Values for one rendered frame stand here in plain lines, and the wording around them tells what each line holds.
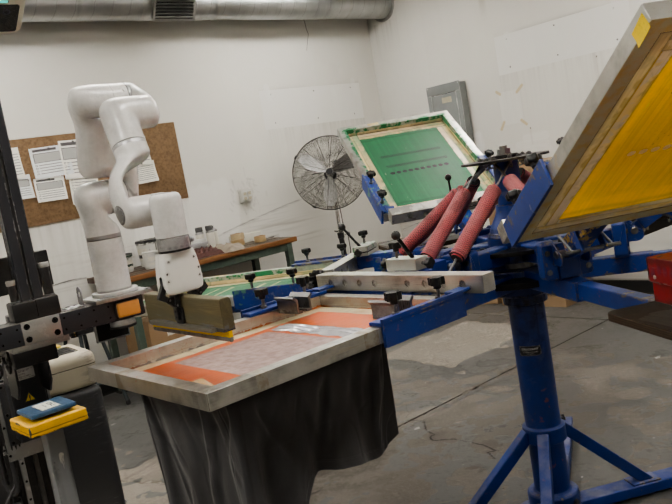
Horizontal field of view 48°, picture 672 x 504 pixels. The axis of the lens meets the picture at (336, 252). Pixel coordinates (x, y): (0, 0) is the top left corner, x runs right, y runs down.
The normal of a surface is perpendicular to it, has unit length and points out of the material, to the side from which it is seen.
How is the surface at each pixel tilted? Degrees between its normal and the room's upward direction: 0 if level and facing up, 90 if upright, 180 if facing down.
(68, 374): 90
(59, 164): 86
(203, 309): 90
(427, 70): 90
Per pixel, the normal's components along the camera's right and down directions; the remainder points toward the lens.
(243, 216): 0.65, -0.03
